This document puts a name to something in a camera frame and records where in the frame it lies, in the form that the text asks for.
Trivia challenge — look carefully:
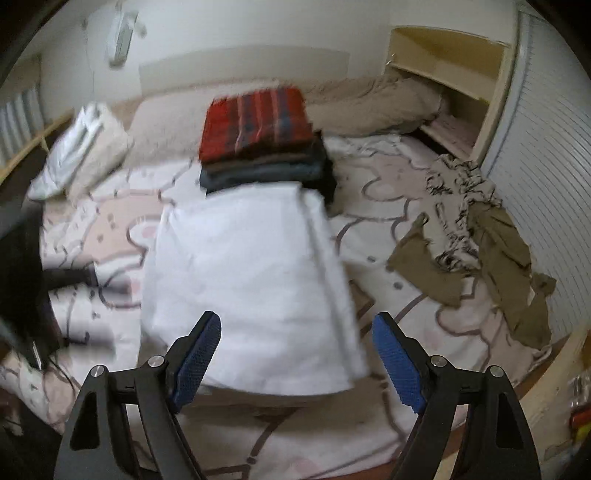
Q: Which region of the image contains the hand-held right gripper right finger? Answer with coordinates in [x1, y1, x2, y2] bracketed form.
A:
[372, 312, 541, 480]

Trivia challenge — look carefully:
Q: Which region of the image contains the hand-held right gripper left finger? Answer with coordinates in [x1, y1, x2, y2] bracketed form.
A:
[53, 311, 222, 480]

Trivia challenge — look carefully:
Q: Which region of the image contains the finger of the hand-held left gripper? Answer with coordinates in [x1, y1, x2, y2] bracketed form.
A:
[44, 264, 100, 296]

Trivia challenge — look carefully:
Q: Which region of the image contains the white t-shirt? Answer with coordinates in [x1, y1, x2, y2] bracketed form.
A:
[141, 182, 352, 393]

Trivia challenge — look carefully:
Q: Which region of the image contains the stack of light folded clothes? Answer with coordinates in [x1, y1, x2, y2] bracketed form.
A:
[142, 185, 370, 398]

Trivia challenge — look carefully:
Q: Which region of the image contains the stack of dark folded clothes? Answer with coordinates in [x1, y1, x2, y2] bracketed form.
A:
[199, 131, 338, 206]

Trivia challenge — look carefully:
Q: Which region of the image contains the light blue crumpled cloth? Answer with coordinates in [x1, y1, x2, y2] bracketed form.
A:
[28, 104, 112, 199]

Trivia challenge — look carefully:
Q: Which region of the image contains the beige fuzzy pillow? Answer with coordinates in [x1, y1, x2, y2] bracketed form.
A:
[115, 95, 208, 162]
[67, 108, 136, 199]

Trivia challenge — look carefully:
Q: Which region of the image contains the olive green garment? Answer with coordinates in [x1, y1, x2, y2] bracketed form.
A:
[387, 203, 557, 349]

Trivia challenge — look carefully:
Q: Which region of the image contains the pink cartoon printed blanket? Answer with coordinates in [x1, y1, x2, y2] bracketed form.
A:
[0, 134, 568, 478]

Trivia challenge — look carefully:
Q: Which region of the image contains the black white patterned garment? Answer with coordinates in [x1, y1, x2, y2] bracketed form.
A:
[422, 154, 504, 273]

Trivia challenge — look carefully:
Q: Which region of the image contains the red plaid folded garment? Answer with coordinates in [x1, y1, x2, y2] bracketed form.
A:
[198, 87, 315, 163]

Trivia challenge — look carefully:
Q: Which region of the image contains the white slatted sliding door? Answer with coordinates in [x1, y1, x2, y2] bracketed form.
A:
[480, 9, 591, 342]

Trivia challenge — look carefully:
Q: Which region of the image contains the beige quilted duvet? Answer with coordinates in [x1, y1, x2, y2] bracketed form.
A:
[302, 74, 448, 139]

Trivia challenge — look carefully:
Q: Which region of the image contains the cream bedside shelf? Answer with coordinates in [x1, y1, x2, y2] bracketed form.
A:
[385, 27, 515, 162]

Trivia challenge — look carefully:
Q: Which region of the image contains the wooden bed frame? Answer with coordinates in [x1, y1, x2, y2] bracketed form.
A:
[508, 323, 591, 480]

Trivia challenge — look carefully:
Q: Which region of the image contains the white wall-mounted device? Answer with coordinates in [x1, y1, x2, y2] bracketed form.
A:
[106, 11, 141, 65]

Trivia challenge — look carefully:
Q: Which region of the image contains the cream wall panel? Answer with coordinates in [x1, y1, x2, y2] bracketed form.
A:
[139, 46, 349, 97]

